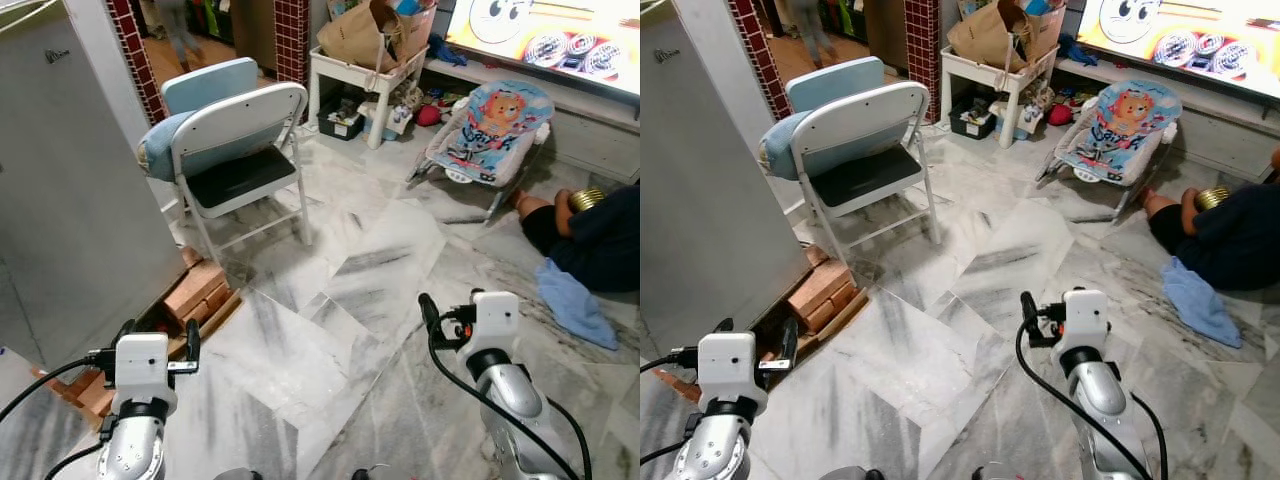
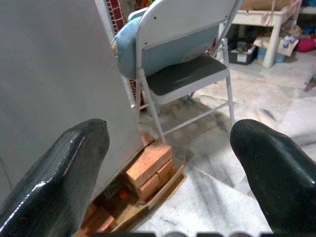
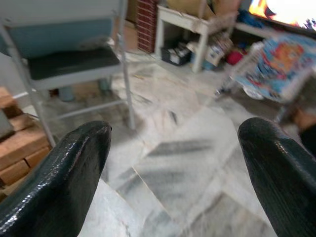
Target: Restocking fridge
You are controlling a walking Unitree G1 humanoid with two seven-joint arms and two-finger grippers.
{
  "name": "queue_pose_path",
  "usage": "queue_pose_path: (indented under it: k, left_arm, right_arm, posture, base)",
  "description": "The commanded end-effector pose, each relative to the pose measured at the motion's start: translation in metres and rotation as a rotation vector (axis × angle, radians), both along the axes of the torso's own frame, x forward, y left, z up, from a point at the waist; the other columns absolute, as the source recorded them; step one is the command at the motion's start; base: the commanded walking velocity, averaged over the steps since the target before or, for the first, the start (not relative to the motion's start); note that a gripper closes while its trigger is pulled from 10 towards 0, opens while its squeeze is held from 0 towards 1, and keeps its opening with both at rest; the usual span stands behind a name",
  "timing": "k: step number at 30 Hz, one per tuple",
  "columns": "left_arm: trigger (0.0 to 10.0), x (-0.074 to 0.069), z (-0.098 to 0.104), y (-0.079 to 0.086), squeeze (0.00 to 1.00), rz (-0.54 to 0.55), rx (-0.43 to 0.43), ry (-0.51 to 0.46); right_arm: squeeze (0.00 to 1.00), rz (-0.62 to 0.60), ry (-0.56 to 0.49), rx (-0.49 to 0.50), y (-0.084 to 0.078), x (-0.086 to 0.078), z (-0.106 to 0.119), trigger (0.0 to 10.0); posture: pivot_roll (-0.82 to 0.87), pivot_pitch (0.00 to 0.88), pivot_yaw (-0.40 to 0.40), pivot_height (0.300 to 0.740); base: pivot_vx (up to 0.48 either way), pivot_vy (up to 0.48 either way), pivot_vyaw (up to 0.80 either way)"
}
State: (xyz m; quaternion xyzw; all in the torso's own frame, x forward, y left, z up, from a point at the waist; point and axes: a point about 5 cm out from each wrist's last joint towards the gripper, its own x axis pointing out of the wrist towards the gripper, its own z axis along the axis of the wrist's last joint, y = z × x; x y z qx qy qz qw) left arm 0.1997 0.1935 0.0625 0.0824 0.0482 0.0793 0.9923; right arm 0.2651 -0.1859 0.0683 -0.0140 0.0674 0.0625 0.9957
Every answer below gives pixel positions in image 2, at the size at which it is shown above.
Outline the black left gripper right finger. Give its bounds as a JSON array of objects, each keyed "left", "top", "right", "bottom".
[{"left": 229, "top": 118, "right": 316, "bottom": 234}]

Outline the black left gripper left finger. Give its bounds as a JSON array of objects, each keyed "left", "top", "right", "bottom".
[{"left": 0, "top": 118, "right": 111, "bottom": 237}]

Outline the silver fridge door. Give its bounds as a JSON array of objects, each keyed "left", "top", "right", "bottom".
[{"left": 0, "top": 0, "right": 145, "bottom": 205}]

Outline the red clay brick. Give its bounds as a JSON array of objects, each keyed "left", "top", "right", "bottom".
[
  {"left": 137, "top": 159, "right": 178, "bottom": 201},
  {"left": 74, "top": 202, "right": 118, "bottom": 237},
  {"left": 124, "top": 140, "right": 173, "bottom": 189}
]

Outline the flat wooden board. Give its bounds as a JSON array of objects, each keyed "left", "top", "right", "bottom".
[{"left": 108, "top": 165, "right": 186, "bottom": 234}]

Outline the blue plastic tub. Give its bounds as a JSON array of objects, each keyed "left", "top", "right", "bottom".
[{"left": 256, "top": 45, "right": 286, "bottom": 64}]

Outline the black storage bin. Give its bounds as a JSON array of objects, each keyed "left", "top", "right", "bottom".
[{"left": 227, "top": 40, "right": 258, "bottom": 66}]

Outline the pink bag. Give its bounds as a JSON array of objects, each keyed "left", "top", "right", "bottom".
[{"left": 295, "top": 36, "right": 316, "bottom": 53}]

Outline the brown printed box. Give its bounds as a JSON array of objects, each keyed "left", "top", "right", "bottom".
[{"left": 254, "top": 24, "right": 301, "bottom": 55}]

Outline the blue seat cushion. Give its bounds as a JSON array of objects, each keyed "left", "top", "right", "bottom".
[{"left": 111, "top": 13, "right": 221, "bottom": 80}]

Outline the brown cardboard box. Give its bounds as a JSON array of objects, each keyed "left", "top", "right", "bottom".
[{"left": 240, "top": 0, "right": 296, "bottom": 12}]

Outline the red tiled pillar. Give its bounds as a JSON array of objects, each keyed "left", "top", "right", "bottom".
[{"left": 105, "top": 0, "right": 139, "bottom": 102}]

